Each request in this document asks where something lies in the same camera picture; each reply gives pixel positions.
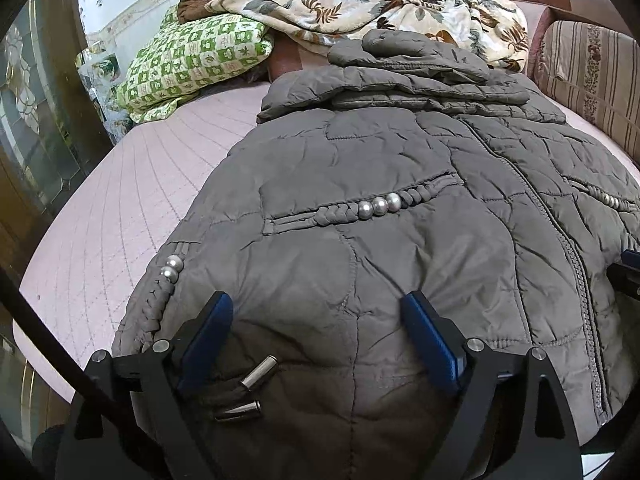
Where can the green checkered pillow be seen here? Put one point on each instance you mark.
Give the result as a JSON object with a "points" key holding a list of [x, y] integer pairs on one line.
{"points": [[200, 55]]}

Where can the reddish sofa cushion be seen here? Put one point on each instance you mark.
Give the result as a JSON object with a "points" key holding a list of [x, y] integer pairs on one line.
{"points": [[290, 60]]}

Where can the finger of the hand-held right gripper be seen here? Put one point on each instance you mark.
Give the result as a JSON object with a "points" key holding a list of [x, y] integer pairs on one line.
{"points": [[627, 275]]}

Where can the grey quilted jacket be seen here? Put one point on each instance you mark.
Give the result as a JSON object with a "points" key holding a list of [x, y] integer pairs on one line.
{"points": [[375, 160]]}

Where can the wooden glass door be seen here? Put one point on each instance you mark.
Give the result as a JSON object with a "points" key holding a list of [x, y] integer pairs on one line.
{"points": [[40, 135]]}

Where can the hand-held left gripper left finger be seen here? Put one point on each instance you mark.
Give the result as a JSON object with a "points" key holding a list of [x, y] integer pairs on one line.
{"points": [[205, 340]]}

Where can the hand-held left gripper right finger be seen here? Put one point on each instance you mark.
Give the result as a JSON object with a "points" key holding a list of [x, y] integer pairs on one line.
{"points": [[430, 340]]}

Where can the striped sofa cushion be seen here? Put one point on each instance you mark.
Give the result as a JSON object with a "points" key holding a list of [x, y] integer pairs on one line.
{"points": [[595, 75]]}

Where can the clear printed plastic bag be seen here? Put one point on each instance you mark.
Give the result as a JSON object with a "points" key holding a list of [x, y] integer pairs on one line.
{"points": [[100, 70]]}

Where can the leaf print blanket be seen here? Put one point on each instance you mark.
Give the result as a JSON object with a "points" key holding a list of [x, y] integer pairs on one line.
{"points": [[350, 5]]}

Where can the brown cloth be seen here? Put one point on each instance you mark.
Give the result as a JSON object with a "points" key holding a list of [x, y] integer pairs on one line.
{"points": [[197, 7]]}

